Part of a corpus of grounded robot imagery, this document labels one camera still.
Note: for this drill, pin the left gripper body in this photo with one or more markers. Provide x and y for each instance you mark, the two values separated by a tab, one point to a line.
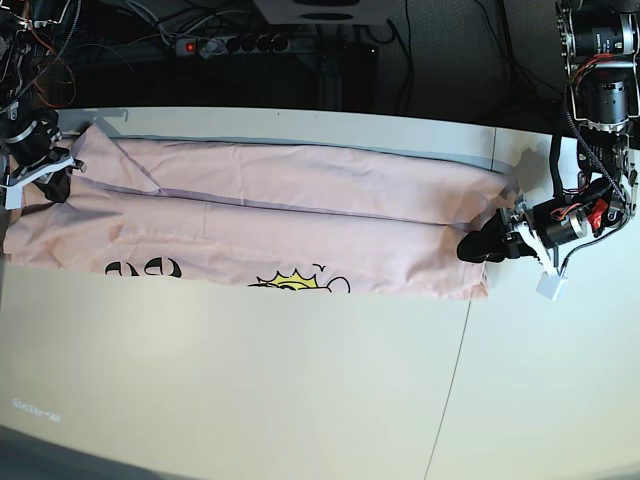
595	207

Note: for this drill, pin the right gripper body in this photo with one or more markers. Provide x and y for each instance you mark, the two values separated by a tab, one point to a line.
30	135

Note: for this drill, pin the pink T-shirt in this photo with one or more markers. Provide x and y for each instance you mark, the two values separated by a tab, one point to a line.
290	217

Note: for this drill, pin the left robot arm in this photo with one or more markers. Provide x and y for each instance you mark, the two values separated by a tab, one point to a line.
600	97

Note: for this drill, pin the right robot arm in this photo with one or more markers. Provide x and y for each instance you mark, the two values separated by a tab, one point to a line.
34	36

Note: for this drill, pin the white table sticker label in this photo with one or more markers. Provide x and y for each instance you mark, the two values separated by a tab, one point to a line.
36	411

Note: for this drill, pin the black power adapter box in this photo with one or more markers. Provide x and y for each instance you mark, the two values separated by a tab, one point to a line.
359	69

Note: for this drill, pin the white power strip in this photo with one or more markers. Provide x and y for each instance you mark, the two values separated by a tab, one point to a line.
240	44

